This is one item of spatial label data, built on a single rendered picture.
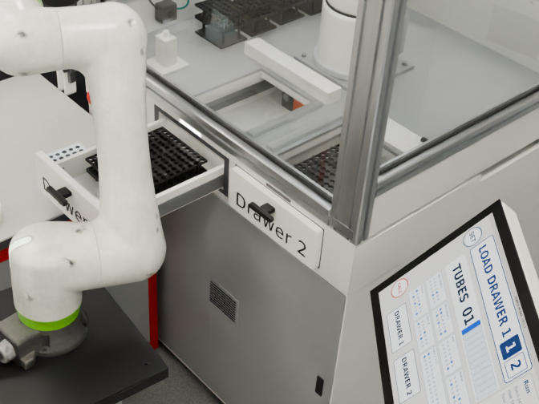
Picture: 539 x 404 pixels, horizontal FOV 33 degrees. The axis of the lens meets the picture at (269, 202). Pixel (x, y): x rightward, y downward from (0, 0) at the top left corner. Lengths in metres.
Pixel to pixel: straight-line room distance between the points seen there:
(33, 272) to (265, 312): 0.74
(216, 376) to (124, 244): 0.99
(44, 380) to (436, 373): 0.75
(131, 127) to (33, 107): 0.96
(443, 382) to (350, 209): 0.48
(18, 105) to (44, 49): 1.00
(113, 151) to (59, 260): 0.22
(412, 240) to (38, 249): 0.83
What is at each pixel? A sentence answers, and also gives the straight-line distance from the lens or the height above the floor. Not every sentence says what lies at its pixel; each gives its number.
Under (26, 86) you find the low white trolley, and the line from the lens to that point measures 2.71.
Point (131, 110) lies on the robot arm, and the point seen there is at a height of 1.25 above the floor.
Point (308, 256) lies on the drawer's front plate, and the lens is 1.98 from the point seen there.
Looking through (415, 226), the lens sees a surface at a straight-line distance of 2.03.
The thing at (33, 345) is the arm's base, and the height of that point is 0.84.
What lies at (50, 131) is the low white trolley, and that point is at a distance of 2.51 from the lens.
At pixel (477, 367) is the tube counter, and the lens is 1.47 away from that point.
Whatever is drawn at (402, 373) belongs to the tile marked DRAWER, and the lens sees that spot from 1.58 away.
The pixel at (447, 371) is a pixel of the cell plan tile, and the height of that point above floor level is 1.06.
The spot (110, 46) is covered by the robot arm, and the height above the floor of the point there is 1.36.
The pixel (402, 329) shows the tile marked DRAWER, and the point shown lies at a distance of 1.63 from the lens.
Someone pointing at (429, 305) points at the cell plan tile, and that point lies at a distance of 1.62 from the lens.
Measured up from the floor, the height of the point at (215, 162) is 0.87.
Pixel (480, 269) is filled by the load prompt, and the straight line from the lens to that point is 1.58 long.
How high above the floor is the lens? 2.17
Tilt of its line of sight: 39 degrees down
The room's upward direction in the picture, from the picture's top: 4 degrees clockwise
